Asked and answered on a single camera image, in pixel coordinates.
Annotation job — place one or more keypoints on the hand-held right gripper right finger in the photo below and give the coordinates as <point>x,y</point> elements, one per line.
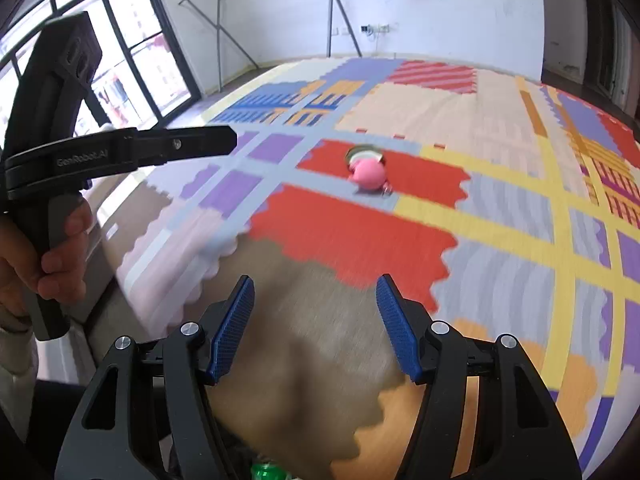
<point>400,330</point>

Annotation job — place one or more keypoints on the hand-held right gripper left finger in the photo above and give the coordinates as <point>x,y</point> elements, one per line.
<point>231,330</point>

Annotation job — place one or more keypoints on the person's left hand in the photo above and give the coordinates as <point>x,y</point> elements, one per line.
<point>30,270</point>

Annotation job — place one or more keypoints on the black-framed window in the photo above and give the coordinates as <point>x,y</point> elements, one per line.
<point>145,45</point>

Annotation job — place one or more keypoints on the white wall socket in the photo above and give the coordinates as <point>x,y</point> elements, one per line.
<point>375,29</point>

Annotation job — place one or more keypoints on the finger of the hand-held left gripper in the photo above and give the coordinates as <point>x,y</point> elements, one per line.
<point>195,142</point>

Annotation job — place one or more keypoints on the person's left forearm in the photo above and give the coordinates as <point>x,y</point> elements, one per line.
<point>15,355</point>

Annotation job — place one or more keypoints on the gold-rimmed jar lid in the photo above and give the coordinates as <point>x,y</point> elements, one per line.
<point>364,151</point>

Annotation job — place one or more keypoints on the person's dark trousers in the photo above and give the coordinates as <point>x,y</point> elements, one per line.
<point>30,435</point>

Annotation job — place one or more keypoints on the dark doorway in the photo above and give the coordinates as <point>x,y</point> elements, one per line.
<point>570,20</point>

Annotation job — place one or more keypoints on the green plastic item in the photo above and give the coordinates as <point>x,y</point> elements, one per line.
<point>267,472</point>

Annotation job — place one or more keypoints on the colourful patterned tablecloth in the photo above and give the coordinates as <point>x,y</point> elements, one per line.
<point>450,240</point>

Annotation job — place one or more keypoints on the grey metal clothes rack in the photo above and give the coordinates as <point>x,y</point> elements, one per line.
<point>330,5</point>

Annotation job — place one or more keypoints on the pink round toy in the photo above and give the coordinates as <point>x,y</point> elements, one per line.
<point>369,175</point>

